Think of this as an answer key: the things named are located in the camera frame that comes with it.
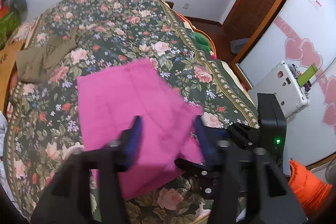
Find green storage bag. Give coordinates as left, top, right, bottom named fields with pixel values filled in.
left=0, top=9, right=21, bottom=50

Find white wardrobe sliding door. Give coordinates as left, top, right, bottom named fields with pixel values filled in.
left=239, top=0, right=335, bottom=166

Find olive green pants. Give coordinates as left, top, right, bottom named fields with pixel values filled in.
left=16, top=28, right=81, bottom=83

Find orange jacket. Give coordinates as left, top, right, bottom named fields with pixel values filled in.
left=288, top=160, right=335, bottom=220

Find colourful fleece blanket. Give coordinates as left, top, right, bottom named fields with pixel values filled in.
left=176, top=12, right=217, bottom=60

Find wooden lap desk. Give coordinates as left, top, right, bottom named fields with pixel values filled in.
left=0, top=40, right=25, bottom=114

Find white wall socket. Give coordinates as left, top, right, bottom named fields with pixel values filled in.
left=182, top=3, right=189, bottom=9

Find pink pants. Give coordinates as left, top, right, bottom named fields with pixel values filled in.
left=77, top=59, right=203, bottom=200

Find green bottle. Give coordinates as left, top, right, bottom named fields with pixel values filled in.
left=297, top=63, right=318, bottom=88

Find floral bed cover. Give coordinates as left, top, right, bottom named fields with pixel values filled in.
left=2, top=0, right=261, bottom=224

